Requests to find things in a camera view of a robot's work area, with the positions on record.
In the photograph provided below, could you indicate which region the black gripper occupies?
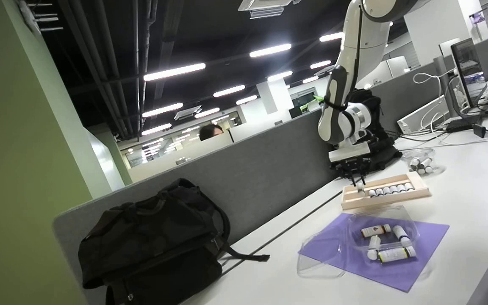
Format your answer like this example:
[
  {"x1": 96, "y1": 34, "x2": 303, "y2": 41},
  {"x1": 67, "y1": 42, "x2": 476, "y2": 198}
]
[{"x1": 333, "y1": 158, "x2": 371, "y2": 186}]

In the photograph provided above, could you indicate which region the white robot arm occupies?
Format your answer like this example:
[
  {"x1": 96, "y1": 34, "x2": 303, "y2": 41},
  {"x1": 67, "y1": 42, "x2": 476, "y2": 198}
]
[{"x1": 316, "y1": 0, "x2": 428, "y2": 181}]

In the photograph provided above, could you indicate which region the row of bottles in tray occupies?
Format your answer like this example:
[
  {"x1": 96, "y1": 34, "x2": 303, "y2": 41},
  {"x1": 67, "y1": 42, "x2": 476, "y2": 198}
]
[{"x1": 364, "y1": 183, "x2": 413, "y2": 198}]

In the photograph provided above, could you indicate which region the wooden tray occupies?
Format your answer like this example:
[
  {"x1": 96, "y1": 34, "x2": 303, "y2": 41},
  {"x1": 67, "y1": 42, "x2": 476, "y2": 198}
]
[{"x1": 340, "y1": 173, "x2": 430, "y2": 210}]

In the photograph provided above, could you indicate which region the small white bottle right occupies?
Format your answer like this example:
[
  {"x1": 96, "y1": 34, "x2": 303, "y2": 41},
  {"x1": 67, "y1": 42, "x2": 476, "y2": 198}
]
[{"x1": 393, "y1": 225, "x2": 411, "y2": 246}]

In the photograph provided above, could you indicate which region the small white bottle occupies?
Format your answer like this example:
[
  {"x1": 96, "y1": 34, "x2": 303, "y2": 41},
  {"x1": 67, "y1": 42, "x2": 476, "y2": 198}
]
[
  {"x1": 393, "y1": 225, "x2": 411, "y2": 246},
  {"x1": 367, "y1": 236, "x2": 381, "y2": 261}
]

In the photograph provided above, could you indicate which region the small white bottle centre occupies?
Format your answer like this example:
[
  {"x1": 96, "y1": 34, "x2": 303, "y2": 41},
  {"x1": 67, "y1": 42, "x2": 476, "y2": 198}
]
[{"x1": 367, "y1": 236, "x2": 381, "y2": 261}]

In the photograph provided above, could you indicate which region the large white bottle front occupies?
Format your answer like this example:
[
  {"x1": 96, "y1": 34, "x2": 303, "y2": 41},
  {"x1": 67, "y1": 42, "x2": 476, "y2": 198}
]
[{"x1": 377, "y1": 246, "x2": 416, "y2": 263}]

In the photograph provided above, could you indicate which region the far black backpack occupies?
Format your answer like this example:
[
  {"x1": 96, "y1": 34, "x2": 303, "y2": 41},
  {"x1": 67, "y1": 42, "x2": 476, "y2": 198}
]
[{"x1": 325, "y1": 90, "x2": 401, "y2": 175}]

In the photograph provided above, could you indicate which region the black backpack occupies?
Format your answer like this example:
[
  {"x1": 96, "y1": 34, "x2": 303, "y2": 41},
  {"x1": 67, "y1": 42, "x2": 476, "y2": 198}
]
[
  {"x1": 325, "y1": 90, "x2": 401, "y2": 175},
  {"x1": 77, "y1": 178, "x2": 269, "y2": 305}
]

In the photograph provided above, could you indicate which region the clear plastic bowl with bottles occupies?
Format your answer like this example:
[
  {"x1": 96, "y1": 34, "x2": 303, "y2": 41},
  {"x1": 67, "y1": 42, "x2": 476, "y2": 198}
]
[{"x1": 401, "y1": 147, "x2": 443, "y2": 176}]

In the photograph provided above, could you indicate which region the purple mat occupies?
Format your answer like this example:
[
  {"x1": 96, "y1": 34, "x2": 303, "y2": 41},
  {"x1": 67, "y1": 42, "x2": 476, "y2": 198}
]
[{"x1": 298, "y1": 212, "x2": 450, "y2": 295}]

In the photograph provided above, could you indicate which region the grey desk partition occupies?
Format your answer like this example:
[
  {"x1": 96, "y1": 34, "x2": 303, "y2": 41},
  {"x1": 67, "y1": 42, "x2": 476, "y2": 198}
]
[{"x1": 52, "y1": 110, "x2": 333, "y2": 305}]

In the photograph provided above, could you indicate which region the computer monitor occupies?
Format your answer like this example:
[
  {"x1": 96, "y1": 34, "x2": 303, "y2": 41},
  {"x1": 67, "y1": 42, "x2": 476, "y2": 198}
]
[{"x1": 450, "y1": 39, "x2": 486, "y2": 109}]

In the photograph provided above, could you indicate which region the near black backpack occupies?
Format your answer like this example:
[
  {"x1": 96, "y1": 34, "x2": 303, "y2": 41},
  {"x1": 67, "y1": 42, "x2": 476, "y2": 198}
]
[{"x1": 77, "y1": 178, "x2": 269, "y2": 305}]

